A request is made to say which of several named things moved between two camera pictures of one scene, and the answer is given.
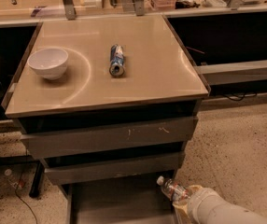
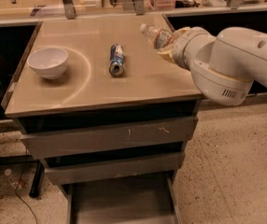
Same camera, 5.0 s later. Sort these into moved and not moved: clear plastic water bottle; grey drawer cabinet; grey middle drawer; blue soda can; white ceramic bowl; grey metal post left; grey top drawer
Moved: clear plastic water bottle
Not moved: grey drawer cabinet; grey top drawer; grey metal post left; grey middle drawer; white ceramic bowl; blue soda can
